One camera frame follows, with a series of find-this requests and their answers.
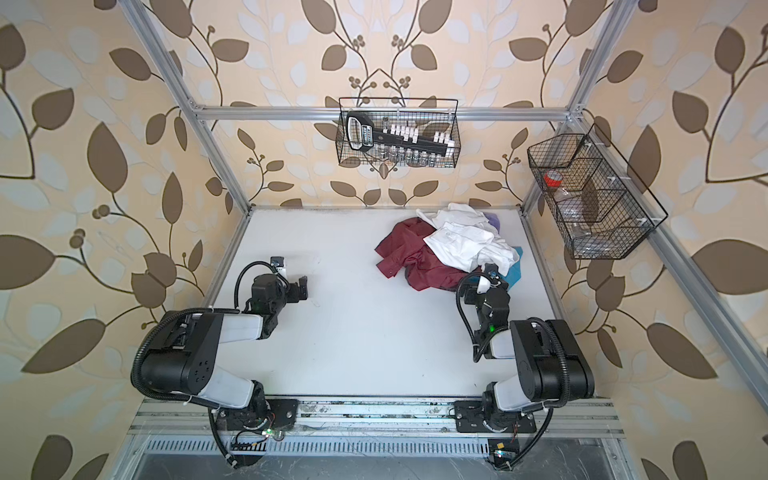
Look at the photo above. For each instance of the teal cloth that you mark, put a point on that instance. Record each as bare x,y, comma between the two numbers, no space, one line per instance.
514,273

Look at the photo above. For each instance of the lavender cloth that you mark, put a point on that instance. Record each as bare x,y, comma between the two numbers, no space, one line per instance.
493,221

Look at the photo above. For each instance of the black handled tool set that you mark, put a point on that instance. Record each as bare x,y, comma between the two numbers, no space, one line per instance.
364,132

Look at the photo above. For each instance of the black wire basket rear wall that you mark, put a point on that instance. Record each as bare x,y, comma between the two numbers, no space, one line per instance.
432,113

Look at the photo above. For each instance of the black wire basket wall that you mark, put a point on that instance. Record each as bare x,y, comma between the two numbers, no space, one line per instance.
601,200
432,113

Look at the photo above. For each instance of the black wire basket right wall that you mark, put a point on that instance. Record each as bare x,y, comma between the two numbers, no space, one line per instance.
601,200

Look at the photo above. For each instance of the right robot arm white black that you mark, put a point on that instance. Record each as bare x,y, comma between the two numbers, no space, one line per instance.
551,370

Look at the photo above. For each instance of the clear bottle red cap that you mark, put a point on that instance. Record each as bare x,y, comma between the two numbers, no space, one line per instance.
577,210

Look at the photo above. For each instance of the white cloth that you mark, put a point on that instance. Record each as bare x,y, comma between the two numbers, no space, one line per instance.
465,239

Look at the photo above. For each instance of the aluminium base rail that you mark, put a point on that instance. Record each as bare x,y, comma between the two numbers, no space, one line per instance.
328,426

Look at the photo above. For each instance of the maroon shirt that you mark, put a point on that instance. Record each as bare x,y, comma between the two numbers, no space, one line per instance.
404,249

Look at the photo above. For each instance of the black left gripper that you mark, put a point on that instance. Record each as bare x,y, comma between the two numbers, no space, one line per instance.
297,289

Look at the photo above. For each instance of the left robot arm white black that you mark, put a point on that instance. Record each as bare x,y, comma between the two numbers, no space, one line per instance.
176,361

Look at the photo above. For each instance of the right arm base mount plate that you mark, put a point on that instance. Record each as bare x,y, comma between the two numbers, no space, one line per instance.
474,416

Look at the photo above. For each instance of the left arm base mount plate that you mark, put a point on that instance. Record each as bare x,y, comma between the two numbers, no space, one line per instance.
275,413

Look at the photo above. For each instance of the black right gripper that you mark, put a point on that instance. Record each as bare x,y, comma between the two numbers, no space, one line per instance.
491,285

